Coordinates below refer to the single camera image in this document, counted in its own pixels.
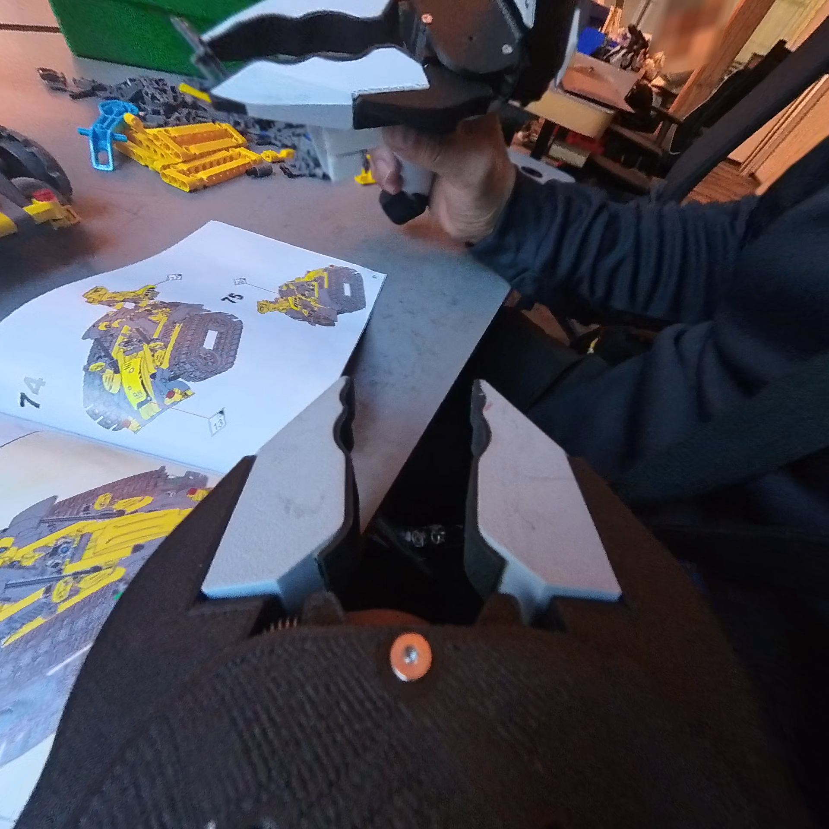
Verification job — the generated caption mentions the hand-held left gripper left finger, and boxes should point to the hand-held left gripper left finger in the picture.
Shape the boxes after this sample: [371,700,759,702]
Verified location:
[201,376,360,603]

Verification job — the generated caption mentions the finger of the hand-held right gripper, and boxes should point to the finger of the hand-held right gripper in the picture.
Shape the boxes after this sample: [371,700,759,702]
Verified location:
[195,0,402,66]
[205,47,431,133]

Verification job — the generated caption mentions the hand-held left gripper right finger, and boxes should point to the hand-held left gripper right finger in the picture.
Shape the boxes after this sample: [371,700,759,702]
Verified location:
[463,380,625,625]

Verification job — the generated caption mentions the pile of grey brick parts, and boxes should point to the pile of grey brick parts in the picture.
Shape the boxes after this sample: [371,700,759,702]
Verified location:
[37,65,331,180]

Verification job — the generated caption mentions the yellow grey brick toy vehicle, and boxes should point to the yellow grey brick toy vehicle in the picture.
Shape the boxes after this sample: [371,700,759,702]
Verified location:
[0,125,81,240]

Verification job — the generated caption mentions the person's right forearm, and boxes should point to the person's right forearm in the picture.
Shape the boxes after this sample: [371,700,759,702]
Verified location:
[469,166,829,351]

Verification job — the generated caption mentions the person's right hand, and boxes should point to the person's right hand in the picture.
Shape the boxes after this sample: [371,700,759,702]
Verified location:
[367,114,522,244]

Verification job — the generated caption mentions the yellow brick panel assembly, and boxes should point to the yellow brick panel assembly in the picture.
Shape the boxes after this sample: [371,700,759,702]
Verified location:
[123,114,296,193]

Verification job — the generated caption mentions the white instruction booklet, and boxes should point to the white instruction booklet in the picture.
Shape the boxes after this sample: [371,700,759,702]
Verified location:
[0,218,389,791]

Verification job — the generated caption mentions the green plastic bin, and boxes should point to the green plastic bin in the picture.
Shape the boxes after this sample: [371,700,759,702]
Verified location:
[50,0,266,76]

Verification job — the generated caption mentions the person's dark clothed torso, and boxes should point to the person's dark clothed torso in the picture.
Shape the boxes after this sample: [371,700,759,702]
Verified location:
[519,130,829,778]

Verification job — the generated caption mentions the blue brick separator tool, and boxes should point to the blue brick separator tool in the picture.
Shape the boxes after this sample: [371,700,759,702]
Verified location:
[76,100,138,173]

